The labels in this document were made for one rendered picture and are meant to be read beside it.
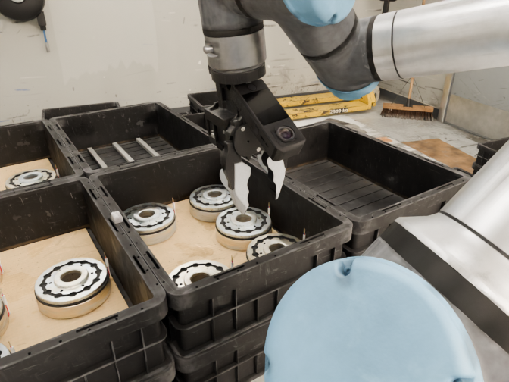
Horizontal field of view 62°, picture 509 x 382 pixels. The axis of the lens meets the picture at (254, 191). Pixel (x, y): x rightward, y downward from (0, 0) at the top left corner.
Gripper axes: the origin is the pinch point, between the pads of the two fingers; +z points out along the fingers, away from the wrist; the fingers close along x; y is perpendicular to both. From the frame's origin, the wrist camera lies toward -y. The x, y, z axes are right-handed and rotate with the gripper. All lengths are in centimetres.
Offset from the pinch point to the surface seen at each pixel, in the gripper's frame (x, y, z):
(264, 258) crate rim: 5.5, -8.6, 2.3
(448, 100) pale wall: -307, 177, 118
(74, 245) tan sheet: 25.6, 23.8, 10.2
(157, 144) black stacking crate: -5, 63, 15
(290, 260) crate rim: 1.8, -9.3, 4.2
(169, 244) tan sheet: 11.3, 15.1, 12.0
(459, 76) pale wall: -310, 171, 96
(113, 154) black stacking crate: 7, 63, 13
